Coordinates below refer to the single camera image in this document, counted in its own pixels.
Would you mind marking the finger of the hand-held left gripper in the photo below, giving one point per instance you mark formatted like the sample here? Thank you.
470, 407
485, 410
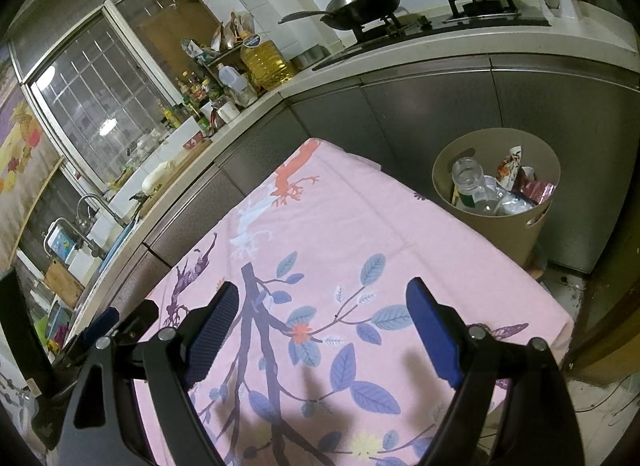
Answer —
100, 325
142, 318

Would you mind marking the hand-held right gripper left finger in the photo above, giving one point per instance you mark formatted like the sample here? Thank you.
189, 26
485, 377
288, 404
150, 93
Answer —
212, 336

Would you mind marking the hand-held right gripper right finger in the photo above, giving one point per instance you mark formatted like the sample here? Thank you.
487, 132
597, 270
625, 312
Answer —
435, 331

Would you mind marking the beige round bin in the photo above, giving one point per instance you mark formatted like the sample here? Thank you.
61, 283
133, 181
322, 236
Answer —
500, 241

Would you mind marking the clear plastic bottle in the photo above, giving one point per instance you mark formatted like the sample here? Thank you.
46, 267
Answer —
470, 180

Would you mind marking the pink foil packet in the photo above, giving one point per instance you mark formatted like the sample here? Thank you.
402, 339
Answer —
537, 192

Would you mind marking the orange white snack packet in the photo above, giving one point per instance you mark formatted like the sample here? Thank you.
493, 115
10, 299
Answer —
510, 165

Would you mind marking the blue plastic basket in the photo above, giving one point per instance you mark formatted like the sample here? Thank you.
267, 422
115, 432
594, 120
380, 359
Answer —
59, 323

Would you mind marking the upright wooden cutting board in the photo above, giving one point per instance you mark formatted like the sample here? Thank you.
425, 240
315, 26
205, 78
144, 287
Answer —
65, 283

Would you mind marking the white water filter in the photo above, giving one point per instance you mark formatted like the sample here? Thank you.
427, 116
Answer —
65, 246

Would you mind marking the steel kitchen faucet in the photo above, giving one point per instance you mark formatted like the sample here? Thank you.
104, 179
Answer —
87, 198
55, 226

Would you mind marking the white radish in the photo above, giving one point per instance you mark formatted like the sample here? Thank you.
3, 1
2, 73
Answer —
157, 175

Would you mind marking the pink floral tablecloth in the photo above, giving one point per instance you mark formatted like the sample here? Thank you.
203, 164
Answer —
350, 206

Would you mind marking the flat wooden cutting board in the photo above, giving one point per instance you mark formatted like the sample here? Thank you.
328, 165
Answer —
190, 155

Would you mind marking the steel kitchen counter cabinets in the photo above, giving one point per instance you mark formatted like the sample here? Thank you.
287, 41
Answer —
425, 110

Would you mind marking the white jar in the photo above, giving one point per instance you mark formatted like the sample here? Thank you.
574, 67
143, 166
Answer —
228, 110

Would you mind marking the barred kitchen window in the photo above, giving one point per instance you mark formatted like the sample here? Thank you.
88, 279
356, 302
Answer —
100, 90

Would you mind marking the row of sauce bottles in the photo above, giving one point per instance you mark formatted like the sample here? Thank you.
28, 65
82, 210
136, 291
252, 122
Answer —
195, 90

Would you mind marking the translucent plastic jug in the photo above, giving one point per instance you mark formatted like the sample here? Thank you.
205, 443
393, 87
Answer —
230, 80

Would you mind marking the dark wooden spice rack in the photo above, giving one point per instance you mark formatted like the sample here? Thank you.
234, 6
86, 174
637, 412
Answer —
222, 58

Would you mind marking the large cooking oil bottle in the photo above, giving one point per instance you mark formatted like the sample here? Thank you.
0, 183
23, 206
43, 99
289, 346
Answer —
265, 65

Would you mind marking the steel bowl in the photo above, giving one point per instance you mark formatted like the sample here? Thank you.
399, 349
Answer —
310, 58

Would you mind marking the black gas stove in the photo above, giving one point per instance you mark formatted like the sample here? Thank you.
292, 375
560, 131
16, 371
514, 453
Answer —
425, 33

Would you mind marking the pile of seasoning packets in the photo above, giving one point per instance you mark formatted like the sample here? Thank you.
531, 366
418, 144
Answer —
235, 28

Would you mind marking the wok with steel lid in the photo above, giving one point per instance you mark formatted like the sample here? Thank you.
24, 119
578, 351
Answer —
365, 5

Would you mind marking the fruit wall poster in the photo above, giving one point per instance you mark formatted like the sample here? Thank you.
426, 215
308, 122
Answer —
25, 155

